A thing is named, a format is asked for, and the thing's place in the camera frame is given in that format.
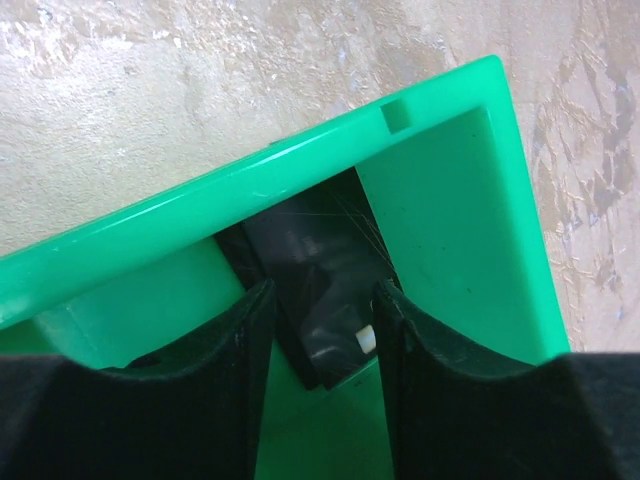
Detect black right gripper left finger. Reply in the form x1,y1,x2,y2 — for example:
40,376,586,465
1,281,276,479

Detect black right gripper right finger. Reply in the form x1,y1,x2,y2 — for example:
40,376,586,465
373,281,639,479

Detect black card in green bin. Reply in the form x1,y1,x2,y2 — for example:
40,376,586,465
214,223,264,290

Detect green plastic bin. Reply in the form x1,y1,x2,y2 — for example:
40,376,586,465
1,56,569,479

